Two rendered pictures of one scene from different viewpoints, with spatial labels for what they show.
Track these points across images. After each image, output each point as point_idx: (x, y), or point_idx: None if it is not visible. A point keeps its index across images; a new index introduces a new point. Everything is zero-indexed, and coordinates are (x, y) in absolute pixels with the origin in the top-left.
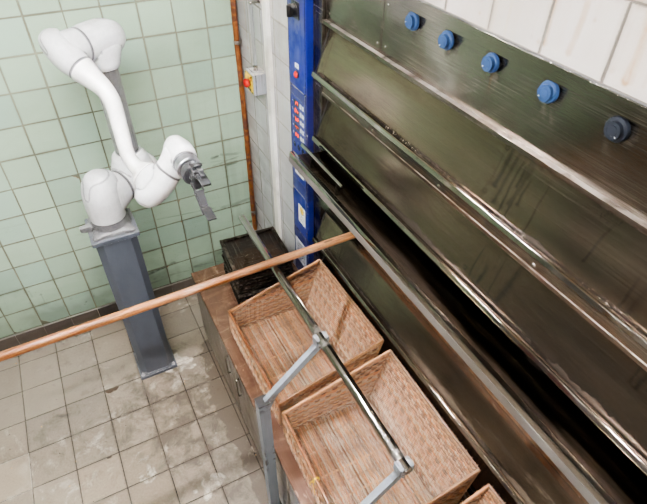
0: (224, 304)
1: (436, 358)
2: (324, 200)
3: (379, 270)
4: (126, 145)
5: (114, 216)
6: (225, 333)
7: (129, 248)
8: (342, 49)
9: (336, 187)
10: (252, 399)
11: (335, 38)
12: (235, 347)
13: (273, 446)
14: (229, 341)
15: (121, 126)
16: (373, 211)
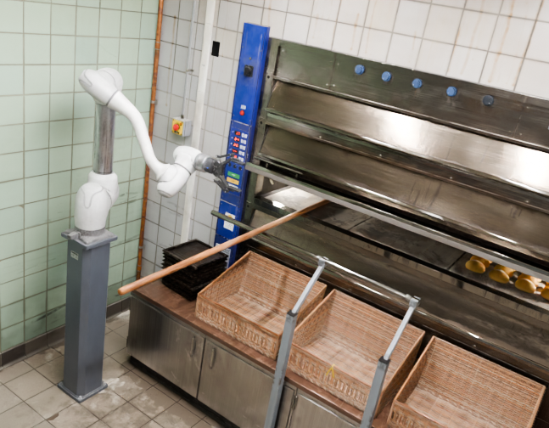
0: (174, 301)
1: (378, 274)
2: (289, 184)
3: (322, 233)
4: (152, 151)
5: (103, 222)
6: (190, 318)
7: (106, 252)
8: (290, 92)
9: (297, 175)
10: (243, 350)
11: (282, 87)
12: (204, 324)
13: (287, 363)
14: (197, 322)
15: (148, 137)
16: (322, 188)
